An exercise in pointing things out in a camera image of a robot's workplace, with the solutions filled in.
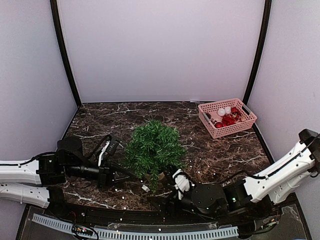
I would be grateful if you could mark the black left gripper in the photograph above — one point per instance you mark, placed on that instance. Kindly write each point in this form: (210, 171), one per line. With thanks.
(107, 172)

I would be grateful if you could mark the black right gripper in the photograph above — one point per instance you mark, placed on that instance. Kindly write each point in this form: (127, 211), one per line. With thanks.
(170, 201)

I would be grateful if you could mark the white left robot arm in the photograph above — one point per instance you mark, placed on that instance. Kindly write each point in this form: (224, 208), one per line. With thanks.
(34, 181)

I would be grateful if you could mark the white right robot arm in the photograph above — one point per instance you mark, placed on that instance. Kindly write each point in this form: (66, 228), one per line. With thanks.
(271, 186)

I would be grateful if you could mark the small green christmas tree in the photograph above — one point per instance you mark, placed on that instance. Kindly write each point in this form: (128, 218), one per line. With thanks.
(153, 147)

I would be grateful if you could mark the red ornaments in basket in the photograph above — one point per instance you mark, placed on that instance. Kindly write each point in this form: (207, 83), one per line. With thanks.
(229, 119)

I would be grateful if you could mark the pink plastic basket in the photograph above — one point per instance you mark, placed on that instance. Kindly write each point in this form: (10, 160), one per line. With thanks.
(208, 114)

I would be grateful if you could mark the white ball ornament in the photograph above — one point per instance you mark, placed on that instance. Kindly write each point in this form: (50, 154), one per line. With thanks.
(224, 111)

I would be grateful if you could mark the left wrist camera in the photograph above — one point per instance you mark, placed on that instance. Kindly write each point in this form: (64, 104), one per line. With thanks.
(109, 149)

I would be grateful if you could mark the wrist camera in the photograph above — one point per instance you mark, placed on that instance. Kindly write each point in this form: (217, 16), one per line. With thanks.
(109, 149)
(182, 183)

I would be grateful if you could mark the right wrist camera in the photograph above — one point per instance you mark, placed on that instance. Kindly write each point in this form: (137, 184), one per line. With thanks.
(182, 183)

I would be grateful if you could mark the white perforated cable tray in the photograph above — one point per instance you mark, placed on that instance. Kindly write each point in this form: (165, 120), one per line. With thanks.
(121, 233)

